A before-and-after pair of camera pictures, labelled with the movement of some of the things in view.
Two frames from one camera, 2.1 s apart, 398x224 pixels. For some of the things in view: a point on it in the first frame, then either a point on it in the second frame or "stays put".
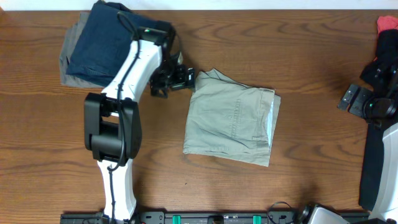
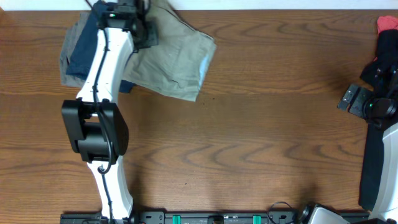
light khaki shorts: x=228 y=121 -> x=176 y=65
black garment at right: x=385 y=64 stays put
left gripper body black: x=168 y=76 -> x=148 y=34
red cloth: x=387 y=22 stays put
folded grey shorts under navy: x=68 y=45 stays put
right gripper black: x=357 y=106 stays put
